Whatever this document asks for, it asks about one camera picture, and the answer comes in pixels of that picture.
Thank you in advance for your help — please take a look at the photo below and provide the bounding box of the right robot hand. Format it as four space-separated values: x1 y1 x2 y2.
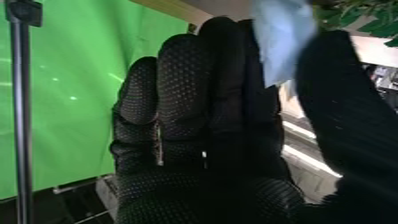
109 16 398 224

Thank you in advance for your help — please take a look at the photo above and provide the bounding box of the blue flower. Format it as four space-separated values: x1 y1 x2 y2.
249 0 324 89

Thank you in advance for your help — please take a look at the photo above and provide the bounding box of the black stand pole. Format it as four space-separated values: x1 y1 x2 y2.
4 0 45 224

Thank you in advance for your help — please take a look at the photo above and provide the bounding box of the green leafy plant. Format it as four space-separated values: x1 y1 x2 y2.
311 0 398 48

